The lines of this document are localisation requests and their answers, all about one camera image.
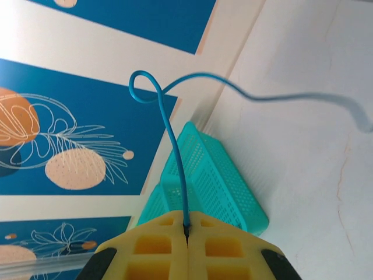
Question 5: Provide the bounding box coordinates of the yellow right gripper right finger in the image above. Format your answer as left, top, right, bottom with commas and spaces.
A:
186, 210, 304, 280

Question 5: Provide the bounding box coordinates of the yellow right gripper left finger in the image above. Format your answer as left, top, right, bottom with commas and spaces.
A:
78, 210, 189, 280

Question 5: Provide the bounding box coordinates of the blue thin cable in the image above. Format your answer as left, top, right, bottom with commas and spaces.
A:
128, 69, 373, 231

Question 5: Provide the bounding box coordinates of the teal perforated plastic basket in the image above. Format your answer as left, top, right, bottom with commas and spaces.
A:
136, 183, 173, 227
161, 121, 269, 237

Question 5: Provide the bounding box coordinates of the blue poster with flower outline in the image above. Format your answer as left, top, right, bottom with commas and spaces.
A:
0, 215, 132, 280

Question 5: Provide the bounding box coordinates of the blue poster with peach circle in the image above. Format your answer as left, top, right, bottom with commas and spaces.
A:
0, 58, 179, 197

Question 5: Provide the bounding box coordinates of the blue poster with orange circle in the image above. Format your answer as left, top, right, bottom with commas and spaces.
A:
27, 0, 218, 55

